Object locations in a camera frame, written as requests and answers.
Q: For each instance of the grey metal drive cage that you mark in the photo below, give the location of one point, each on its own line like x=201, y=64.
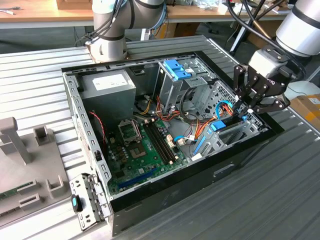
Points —
x=172, y=92

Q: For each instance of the wooden desk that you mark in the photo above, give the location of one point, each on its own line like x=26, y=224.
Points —
x=37, y=13
x=190, y=15

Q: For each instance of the green RAM stick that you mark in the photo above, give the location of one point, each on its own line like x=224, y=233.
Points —
x=11, y=193

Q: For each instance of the black RAM slot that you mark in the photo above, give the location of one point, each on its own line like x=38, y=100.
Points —
x=163, y=142
x=160, y=142
x=166, y=142
x=157, y=142

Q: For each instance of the grey power supply unit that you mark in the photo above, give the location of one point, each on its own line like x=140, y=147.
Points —
x=107, y=100

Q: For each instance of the green motherboard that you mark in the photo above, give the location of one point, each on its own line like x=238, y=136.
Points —
x=130, y=162

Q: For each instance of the blue plastic drive clip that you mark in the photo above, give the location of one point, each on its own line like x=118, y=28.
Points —
x=172, y=65
x=182, y=74

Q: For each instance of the CPU socket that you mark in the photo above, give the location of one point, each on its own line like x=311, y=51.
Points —
x=127, y=130

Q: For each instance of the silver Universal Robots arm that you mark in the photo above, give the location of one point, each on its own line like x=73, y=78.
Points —
x=300, y=35

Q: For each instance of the metal expansion slot bracket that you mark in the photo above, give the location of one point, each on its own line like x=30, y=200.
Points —
x=78, y=185

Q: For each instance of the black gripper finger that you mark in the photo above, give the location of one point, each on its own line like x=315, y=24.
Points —
x=243, y=85
x=272, y=105

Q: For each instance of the cardboard box yellow tape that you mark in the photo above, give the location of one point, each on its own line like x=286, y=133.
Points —
x=307, y=107

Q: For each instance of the white side table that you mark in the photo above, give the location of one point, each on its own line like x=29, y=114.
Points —
x=305, y=87

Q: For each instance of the small brown cardboard box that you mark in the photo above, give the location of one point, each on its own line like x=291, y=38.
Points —
x=187, y=30

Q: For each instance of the blue expansion slot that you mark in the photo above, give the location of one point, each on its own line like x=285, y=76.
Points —
x=137, y=178

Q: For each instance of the grey metal disk bay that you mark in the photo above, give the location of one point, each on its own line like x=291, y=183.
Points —
x=215, y=146

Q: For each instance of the black stand pole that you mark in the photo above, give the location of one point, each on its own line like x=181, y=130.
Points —
x=238, y=41

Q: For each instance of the grey parts rack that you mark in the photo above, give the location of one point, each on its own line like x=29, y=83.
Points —
x=32, y=162

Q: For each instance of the flat cardboard box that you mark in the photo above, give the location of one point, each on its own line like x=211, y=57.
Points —
x=72, y=4

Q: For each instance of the black open PC case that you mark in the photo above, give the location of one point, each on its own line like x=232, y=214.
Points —
x=187, y=185

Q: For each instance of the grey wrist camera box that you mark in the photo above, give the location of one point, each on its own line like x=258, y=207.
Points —
x=265, y=62

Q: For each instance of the aluminium profile frame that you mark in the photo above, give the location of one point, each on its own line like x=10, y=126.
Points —
x=312, y=71

